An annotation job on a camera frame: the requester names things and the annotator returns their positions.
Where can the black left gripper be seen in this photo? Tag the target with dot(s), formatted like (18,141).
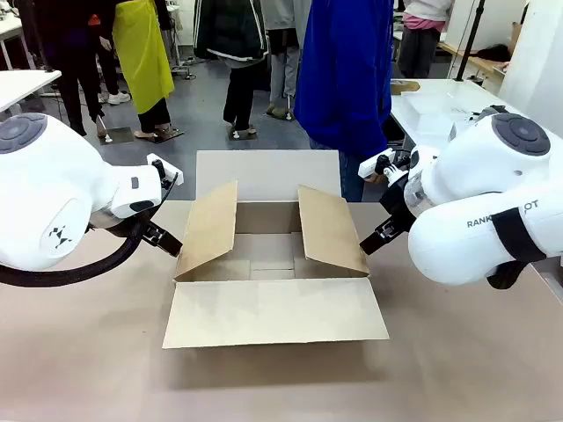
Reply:
(112,223)

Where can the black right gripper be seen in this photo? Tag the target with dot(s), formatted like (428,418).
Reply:
(398,202)

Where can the brown cardboard box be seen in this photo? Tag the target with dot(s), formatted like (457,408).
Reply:
(272,307)

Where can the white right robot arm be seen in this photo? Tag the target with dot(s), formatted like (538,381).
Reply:
(479,184)

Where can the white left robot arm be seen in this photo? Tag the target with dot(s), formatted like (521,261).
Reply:
(44,189)

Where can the dark floor mat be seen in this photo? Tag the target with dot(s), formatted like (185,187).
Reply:
(169,134)
(243,134)
(118,135)

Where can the clear plastic container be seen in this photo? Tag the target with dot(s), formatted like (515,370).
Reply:
(433,114)

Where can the large white table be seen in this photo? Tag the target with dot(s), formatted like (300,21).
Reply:
(440,105)

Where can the brown tape roll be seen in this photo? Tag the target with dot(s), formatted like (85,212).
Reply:
(402,87)

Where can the person in blue jacket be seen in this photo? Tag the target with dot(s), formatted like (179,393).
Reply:
(343,74)

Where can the person in yellow apron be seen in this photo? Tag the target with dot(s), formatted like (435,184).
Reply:
(143,57)

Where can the person in grey trousers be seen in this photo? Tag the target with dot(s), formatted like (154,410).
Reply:
(281,70)

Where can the wooden bench table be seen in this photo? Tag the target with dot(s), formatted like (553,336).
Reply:
(475,62)

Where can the person in black clothes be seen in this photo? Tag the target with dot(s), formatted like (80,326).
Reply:
(75,57)

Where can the white side table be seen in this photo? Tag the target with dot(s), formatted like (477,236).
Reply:
(22,85)

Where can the person in pink shirt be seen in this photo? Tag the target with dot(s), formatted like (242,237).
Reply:
(422,31)

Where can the person in dark striped jacket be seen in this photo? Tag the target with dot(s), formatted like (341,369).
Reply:
(233,35)

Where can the black tripod pole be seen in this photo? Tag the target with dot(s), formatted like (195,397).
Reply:
(467,39)

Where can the black bag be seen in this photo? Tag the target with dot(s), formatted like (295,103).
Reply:
(495,53)

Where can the white panel board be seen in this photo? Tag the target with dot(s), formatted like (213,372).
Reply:
(534,66)

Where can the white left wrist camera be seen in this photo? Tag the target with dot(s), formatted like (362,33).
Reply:
(166,166)

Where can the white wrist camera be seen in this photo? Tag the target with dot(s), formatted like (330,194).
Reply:
(166,166)
(374,165)

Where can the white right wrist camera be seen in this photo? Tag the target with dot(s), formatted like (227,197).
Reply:
(374,165)

